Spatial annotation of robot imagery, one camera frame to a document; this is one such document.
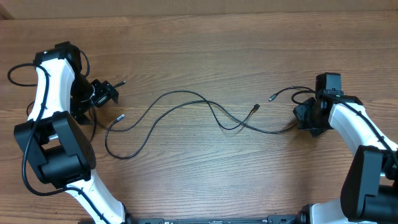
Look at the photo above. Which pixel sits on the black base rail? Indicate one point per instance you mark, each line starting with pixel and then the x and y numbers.
pixel 214 221

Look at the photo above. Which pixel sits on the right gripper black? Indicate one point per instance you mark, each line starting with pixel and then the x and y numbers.
pixel 298 112

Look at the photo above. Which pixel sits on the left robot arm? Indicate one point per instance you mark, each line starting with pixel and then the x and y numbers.
pixel 51 139

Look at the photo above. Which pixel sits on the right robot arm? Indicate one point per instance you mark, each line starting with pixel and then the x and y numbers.
pixel 369 193

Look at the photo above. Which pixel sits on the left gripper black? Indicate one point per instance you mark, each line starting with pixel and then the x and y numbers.
pixel 105 91

